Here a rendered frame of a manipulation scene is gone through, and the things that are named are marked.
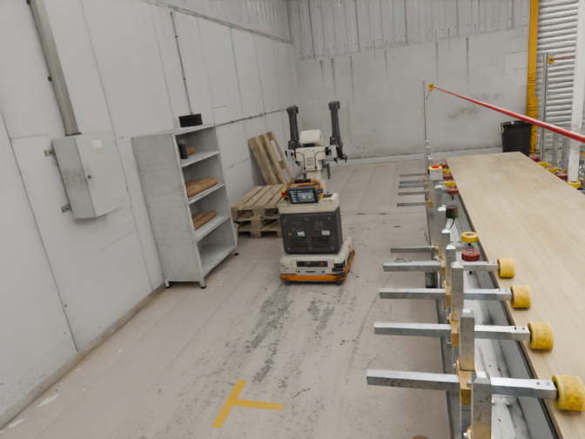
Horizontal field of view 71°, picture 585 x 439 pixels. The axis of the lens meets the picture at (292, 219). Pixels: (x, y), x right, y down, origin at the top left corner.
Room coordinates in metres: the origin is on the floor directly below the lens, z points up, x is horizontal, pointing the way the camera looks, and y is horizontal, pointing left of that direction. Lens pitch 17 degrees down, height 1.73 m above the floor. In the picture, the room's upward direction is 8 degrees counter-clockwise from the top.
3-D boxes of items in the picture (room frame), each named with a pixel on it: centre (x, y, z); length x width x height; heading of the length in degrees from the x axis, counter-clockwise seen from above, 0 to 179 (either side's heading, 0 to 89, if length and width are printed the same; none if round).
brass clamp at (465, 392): (0.92, -0.41, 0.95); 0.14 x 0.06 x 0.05; 162
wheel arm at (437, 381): (0.91, -0.39, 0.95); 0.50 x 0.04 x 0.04; 72
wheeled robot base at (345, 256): (3.85, -0.21, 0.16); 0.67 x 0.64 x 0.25; 161
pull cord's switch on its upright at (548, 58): (4.00, -2.55, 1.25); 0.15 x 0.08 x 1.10; 162
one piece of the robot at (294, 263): (3.54, -0.13, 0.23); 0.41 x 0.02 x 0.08; 71
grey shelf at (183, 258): (4.30, 1.04, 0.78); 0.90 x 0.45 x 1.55; 162
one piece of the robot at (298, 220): (3.77, -0.18, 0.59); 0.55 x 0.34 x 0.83; 71
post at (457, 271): (1.18, -0.49, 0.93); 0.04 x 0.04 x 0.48; 72
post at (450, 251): (1.42, -0.57, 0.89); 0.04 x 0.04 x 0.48; 72
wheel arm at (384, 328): (1.15, -0.46, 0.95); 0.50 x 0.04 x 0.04; 72
